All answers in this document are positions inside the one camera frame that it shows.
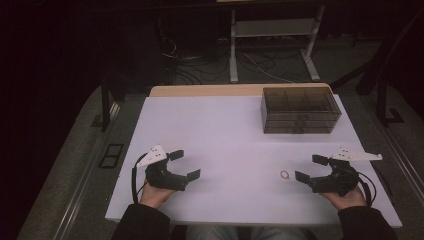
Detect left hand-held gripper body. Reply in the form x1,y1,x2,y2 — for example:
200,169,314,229
136,144,189,192

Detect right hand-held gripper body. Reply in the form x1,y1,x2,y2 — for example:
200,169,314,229
309,146,384,197

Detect transparent plastic drawer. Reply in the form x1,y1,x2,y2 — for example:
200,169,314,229
264,124,335,135

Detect smoky transparent drawer organizer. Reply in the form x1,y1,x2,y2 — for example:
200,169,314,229
259,86,343,135

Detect person's left hand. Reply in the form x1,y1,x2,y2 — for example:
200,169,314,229
139,181,178,209

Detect person's right hand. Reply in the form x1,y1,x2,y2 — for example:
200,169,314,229
321,186,368,212

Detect white board table cover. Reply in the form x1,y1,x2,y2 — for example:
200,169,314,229
104,94,403,229

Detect person's right leg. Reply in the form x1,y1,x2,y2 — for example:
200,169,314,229
250,226,309,240

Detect person's leg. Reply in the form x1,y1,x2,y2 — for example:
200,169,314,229
184,225,239,240
250,226,309,240

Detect person's left leg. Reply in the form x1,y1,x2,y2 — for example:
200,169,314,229
184,225,239,240

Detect black metal stand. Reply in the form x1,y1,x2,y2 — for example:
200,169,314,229
91,74,129,132
329,9,424,128

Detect white metal stand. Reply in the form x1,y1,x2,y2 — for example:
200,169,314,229
229,4,326,84

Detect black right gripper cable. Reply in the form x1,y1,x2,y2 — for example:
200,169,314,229
356,171,378,207

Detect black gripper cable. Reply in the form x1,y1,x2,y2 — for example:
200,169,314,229
130,152,149,205
356,171,378,207

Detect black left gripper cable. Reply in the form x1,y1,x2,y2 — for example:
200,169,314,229
130,152,149,205

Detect black floor outlet frame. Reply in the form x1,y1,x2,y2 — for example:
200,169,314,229
98,143,125,169

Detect metal floor rail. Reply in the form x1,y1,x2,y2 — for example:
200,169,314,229
53,99,123,240
373,123,424,208

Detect black floor cable tangle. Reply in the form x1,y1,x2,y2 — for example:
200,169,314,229
159,36,234,85

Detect white floor cable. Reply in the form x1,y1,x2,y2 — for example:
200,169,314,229
244,53,296,84

